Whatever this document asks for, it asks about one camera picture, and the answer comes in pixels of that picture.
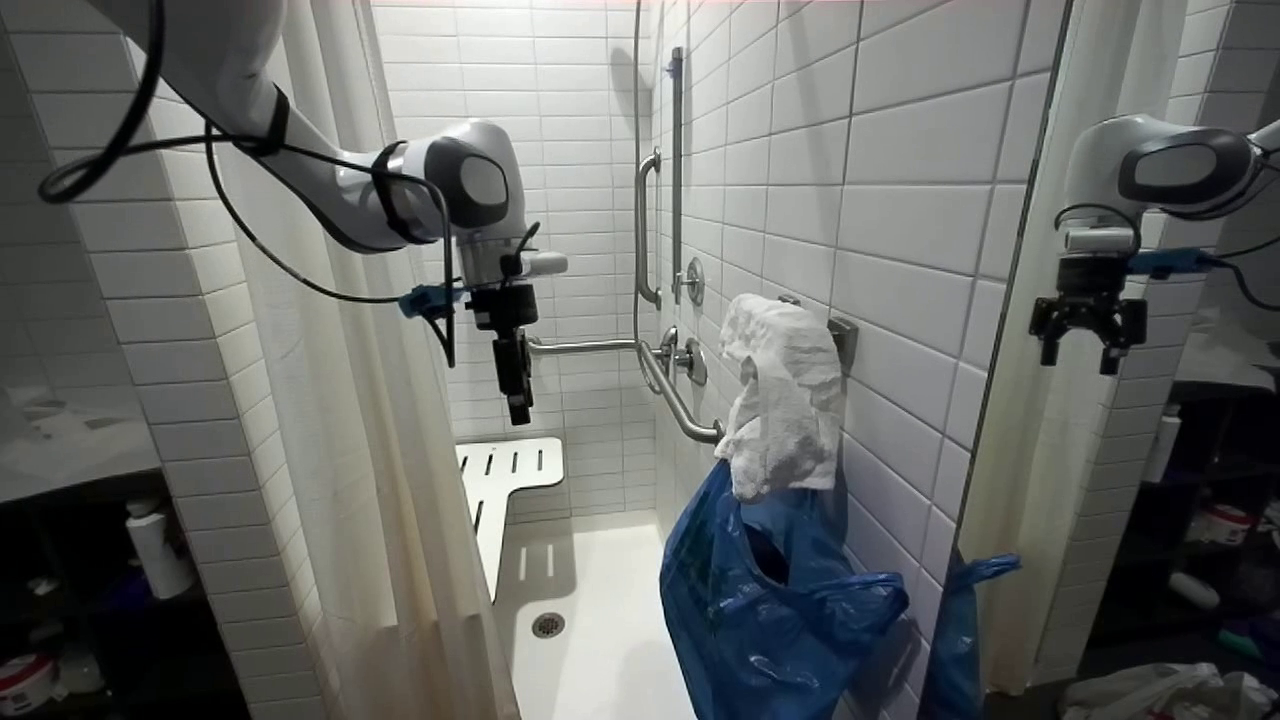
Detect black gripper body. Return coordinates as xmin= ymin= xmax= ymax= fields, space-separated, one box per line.
xmin=470 ymin=282 xmax=543 ymax=345

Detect white towel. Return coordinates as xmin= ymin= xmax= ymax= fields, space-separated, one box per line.
xmin=712 ymin=291 xmax=852 ymax=506

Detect angled horizontal metal grab bar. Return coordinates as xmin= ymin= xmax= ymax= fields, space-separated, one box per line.
xmin=530 ymin=331 xmax=730 ymax=450

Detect white slotted shower seat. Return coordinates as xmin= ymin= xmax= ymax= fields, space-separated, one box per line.
xmin=453 ymin=435 xmax=570 ymax=606

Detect short vertical metal grab bar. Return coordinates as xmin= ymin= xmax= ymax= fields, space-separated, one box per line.
xmin=631 ymin=152 xmax=668 ymax=312

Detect long vertical metal slide bar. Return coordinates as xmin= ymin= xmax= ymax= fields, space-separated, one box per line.
xmin=666 ymin=43 xmax=693 ymax=310

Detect white shower curtain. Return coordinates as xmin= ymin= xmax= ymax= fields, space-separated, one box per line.
xmin=185 ymin=0 xmax=523 ymax=720

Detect blue plastic bag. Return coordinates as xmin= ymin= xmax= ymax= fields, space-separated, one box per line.
xmin=656 ymin=456 xmax=923 ymax=720

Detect white plastic bottle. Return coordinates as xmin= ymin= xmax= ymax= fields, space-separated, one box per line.
xmin=121 ymin=491 xmax=200 ymax=606

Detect grey counter slab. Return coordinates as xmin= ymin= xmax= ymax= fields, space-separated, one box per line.
xmin=0 ymin=378 xmax=165 ymax=508

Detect red white container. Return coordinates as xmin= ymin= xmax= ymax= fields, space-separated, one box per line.
xmin=0 ymin=650 xmax=66 ymax=720

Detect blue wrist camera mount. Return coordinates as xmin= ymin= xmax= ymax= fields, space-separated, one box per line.
xmin=395 ymin=278 xmax=473 ymax=321

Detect metal shower valve handle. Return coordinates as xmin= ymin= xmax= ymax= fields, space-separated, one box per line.
xmin=674 ymin=331 xmax=712 ymax=392

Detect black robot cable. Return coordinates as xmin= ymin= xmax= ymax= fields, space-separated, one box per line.
xmin=38 ymin=0 xmax=465 ymax=372

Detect tall wall mirror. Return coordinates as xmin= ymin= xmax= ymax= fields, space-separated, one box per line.
xmin=916 ymin=0 xmax=1280 ymax=720

